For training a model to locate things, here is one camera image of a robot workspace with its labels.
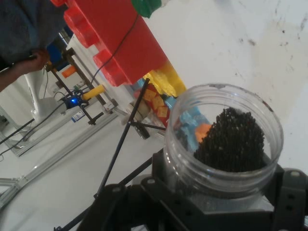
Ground aluminium extrusion frame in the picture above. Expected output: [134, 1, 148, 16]
[0, 105, 121, 212]

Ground small white blue packet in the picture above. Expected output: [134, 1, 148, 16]
[71, 111, 84, 124]

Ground person's bare forearm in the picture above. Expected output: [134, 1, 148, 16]
[0, 61, 27, 93]

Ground bar clamp with yellow handle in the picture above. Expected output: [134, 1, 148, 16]
[45, 61, 106, 126]

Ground spice bottle with green cap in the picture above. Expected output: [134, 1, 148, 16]
[131, 0, 167, 19]

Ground orange clamp handle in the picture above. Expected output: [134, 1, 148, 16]
[61, 66, 77, 78]

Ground black device with blue light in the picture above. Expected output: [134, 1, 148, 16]
[63, 91, 85, 110]

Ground clear plastic jar black seeds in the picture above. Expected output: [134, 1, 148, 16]
[164, 83, 284, 200]

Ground large blue building block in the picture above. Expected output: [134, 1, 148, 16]
[134, 83, 207, 151]

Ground person's bare hand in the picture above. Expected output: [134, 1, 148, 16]
[13, 49, 50, 73]

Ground blue plastic object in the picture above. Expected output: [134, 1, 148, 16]
[47, 39, 69, 70]

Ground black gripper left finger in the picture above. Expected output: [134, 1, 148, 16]
[79, 149, 205, 231]

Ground red cracker box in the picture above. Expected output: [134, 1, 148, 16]
[141, 83, 169, 123]

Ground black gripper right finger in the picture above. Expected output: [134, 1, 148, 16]
[262, 163, 308, 231]

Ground white metal stand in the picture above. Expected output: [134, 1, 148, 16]
[23, 69, 67, 121]

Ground black tripod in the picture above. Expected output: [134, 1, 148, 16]
[53, 77, 167, 231]

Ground large red building block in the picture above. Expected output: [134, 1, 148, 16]
[50, 0, 169, 88]

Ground person's blue shirt torso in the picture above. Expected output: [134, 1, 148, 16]
[0, 0, 67, 64]

